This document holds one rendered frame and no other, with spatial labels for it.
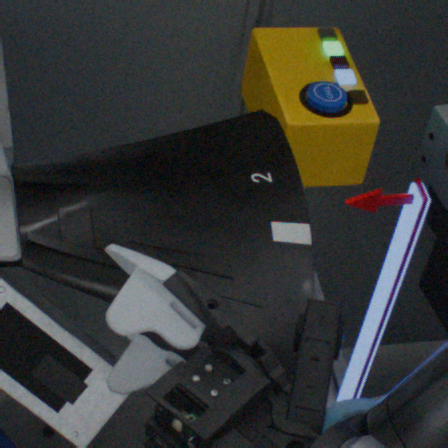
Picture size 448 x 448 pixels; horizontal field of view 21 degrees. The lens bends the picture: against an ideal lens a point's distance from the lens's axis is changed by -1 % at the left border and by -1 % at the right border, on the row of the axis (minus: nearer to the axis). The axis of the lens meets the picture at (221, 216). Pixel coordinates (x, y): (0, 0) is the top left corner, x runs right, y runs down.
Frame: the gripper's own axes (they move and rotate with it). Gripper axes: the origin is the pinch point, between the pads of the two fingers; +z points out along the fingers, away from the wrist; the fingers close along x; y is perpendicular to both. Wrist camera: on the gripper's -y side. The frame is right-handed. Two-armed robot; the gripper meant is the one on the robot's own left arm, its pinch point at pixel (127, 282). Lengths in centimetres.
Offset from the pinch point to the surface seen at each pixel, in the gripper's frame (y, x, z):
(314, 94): -37.2, 13.7, 10.8
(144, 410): -48, 124, 43
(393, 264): -22.3, 9.6, -9.2
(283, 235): -13.4, 3.1, -3.6
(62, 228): 0.1, -0.6, 6.5
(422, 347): -101, 129, 15
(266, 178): -16.1, 1.9, 0.5
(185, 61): -60, 48, 48
